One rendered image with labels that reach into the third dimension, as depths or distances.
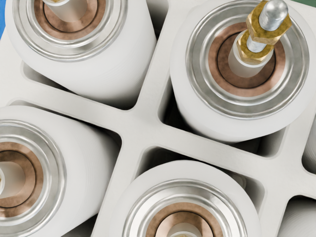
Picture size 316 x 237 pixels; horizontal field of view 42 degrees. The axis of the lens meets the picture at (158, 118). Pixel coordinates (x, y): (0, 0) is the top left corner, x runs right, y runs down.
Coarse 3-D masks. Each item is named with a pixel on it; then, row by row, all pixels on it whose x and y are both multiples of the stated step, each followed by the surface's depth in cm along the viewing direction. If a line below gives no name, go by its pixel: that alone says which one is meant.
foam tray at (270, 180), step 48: (192, 0) 34; (288, 0) 33; (0, 48) 34; (0, 96) 34; (48, 96) 34; (144, 96) 33; (144, 144) 33; (192, 144) 32; (240, 144) 43; (288, 144) 32; (288, 192) 32
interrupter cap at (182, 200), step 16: (144, 192) 25; (160, 192) 25; (176, 192) 25; (192, 192) 25; (208, 192) 25; (144, 208) 25; (160, 208) 25; (176, 208) 25; (192, 208) 25; (208, 208) 25; (224, 208) 25; (128, 224) 25; (144, 224) 25; (160, 224) 25; (192, 224) 25; (208, 224) 25; (224, 224) 25; (240, 224) 24
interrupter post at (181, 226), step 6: (174, 228) 24; (180, 228) 23; (186, 228) 23; (192, 228) 24; (168, 234) 24; (174, 234) 22; (180, 234) 22; (186, 234) 22; (192, 234) 22; (198, 234) 23
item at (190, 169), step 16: (176, 160) 34; (192, 160) 34; (144, 176) 26; (160, 176) 26; (176, 176) 25; (192, 176) 25; (208, 176) 25; (224, 176) 26; (128, 192) 26; (224, 192) 25; (240, 192) 25; (128, 208) 25; (240, 208) 25; (112, 224) 26; (256, 224) 25
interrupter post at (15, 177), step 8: (0, 168) 23; (8, 168) 24; (16, 168) 25; (0, 176) 23; (8, 176) 24; (16, 176) 25; (24, 176) 26; (0, 184) 23; (8, 184) 24; (16, 184) 25; (0, 192) 23; (8, 192) 24; (16, 192) 26
